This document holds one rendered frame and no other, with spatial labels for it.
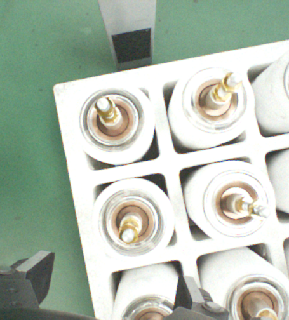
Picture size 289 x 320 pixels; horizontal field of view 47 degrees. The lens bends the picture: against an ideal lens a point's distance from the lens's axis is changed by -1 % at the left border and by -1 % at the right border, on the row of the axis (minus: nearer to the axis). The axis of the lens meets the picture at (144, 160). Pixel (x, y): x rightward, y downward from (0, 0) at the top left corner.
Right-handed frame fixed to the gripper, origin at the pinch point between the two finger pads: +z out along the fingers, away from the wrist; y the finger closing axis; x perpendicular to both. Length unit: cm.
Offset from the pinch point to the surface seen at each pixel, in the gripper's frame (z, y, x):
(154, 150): 39.9, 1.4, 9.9
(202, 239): 29.9, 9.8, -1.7
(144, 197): 21.6, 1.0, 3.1
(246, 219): 21.6, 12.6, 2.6
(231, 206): 19.6, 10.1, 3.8
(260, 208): 12.8, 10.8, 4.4
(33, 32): 47, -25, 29
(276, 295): 21.5, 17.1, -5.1
